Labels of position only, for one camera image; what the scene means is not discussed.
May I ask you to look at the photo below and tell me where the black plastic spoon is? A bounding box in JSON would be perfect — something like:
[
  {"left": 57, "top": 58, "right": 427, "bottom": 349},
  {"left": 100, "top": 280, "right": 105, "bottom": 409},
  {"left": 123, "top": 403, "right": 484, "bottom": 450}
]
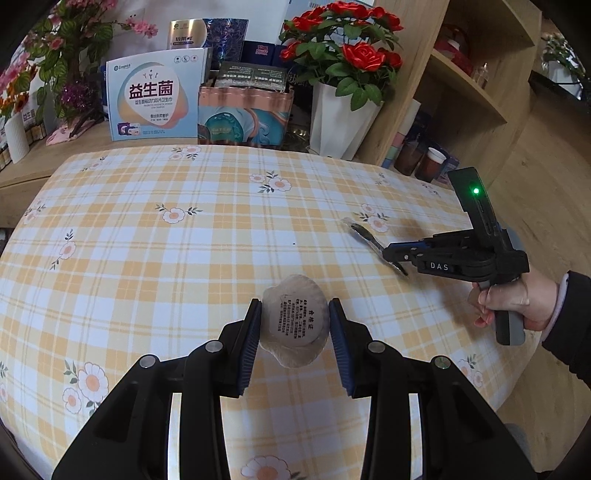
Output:
[{"left": 342, "top": 217, "right": 409, "bottom": 276}]

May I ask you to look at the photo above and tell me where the person's right forearm sleeve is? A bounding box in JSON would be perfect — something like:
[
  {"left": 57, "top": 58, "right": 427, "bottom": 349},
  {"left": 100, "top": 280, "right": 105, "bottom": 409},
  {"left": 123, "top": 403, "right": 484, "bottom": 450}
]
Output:
[{"left": 542, "top": 271, "right": 591, "bottom": 386}]

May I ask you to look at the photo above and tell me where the person's right hand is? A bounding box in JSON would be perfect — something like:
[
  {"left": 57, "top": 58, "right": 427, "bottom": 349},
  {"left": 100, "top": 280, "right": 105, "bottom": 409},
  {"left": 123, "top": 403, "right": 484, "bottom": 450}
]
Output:
[{"left": 468, "top": 268, "right": 560, "bottom": 331}]

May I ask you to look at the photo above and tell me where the dark red cup white lid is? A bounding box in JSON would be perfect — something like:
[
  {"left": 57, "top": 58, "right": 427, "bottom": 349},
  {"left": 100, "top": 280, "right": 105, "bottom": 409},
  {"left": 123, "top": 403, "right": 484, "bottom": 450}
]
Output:
[{"left": 415, "top": 147, "right": 447, "bottom": 183}]

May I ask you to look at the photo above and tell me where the stack of pastel cups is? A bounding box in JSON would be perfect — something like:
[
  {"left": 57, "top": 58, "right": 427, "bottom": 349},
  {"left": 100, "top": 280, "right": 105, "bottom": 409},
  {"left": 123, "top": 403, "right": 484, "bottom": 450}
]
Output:
[{"left": 382, "top": 99, "right": 421, "bottom": 169}]

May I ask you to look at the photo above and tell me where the white rose vase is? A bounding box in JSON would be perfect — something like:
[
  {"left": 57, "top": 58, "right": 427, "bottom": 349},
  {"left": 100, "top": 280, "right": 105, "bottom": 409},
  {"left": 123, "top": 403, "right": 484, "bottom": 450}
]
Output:
[{"left": 310, "top": 83, "right": 382, "bottom": 161}]

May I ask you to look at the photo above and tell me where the small glass bottle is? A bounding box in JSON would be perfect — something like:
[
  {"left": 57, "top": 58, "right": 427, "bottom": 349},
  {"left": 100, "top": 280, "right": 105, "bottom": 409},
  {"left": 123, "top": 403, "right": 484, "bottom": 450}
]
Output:
[{"left": 472, "top": 62, "right": 489, "bottom": 89}]

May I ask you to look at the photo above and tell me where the yellow plaid floral tablecloth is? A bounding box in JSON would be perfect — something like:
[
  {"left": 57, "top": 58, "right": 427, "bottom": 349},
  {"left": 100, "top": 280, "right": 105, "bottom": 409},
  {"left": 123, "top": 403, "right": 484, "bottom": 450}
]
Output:
[{"left": 1, "top": 145, "right": 538, "bottom": 478}]

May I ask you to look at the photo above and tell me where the wooden shelf unit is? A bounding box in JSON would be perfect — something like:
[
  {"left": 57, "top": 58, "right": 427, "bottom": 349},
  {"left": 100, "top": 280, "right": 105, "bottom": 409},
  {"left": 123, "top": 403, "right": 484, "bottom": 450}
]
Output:
[{"left": 356, "top": 1, "right": 542, "bottom": 185}]

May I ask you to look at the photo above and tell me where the red teapot on shelf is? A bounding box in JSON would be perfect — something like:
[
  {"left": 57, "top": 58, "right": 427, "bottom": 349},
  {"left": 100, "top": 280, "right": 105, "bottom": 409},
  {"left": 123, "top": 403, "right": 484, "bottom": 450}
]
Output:
[{"left": 434, "top": 28, "right": 474, "bottom": 76}]

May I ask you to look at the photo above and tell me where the pink flowers white pot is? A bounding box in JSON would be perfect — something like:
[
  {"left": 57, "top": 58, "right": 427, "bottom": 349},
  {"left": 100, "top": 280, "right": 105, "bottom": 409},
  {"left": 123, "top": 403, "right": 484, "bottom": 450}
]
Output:
[{"left": 541, "top": 32, "right": 587, "bottom": 100}]

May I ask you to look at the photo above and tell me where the pink teal snack package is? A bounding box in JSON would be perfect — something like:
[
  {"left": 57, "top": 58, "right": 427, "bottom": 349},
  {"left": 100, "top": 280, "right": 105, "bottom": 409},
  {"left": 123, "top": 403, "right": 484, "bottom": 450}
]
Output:
[{"left": 197, "top": 86, "right": 294, "bottom": 149}]

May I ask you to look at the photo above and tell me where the red rose bouquet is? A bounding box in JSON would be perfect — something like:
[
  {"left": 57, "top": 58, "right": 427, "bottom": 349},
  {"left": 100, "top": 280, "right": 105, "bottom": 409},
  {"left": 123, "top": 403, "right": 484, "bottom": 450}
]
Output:
[{"left": 280, "top": 1, "right": 404, "bottom": 111}]

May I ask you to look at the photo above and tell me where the black grey packet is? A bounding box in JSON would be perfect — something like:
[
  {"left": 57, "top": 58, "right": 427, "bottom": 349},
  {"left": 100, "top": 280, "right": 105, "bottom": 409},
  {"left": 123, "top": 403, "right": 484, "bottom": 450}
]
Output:
[{"left": 214, "top": 61, "right": 287, "bottom": 92}]

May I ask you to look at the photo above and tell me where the low wooden cabinet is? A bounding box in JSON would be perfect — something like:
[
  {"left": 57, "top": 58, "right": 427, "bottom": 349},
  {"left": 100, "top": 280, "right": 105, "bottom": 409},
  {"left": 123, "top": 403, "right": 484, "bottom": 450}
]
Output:
[{"left": 0, "top": 120, "right": 139, "bottom": 229}]

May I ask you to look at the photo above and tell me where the dark blue patterned box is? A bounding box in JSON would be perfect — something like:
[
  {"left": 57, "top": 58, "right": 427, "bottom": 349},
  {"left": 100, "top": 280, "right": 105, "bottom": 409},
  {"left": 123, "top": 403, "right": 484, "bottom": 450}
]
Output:
[{"left": 204, "top": 18, "right": 249, "bottom": 70}]

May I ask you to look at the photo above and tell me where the blue probiotic box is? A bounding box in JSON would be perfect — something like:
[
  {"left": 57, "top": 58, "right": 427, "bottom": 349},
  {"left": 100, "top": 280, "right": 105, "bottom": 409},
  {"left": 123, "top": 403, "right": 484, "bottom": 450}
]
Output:
[{"left": 105, "top": 48, "right": 211, "bottom": 141}]

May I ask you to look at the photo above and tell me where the silver gold award box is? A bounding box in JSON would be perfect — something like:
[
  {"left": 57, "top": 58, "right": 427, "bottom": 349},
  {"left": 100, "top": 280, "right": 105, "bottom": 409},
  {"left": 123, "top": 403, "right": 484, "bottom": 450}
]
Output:
[{"left": 167, "top": 19, "right": 207, "bottom": 49}]

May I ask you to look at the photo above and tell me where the orange flowers white vase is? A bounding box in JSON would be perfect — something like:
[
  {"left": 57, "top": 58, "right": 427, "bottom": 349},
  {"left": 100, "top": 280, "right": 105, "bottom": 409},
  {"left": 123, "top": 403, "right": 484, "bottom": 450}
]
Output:
[{"left": 1, "top": 92, "right": 30, "bottom": 164}]

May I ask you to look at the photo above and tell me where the pink cherry blossom plant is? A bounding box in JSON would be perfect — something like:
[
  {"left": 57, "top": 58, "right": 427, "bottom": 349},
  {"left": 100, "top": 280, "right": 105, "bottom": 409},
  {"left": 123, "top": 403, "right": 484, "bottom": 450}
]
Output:
[{"left": 1, "top": 1, "right": 158, "bottom": 124}]

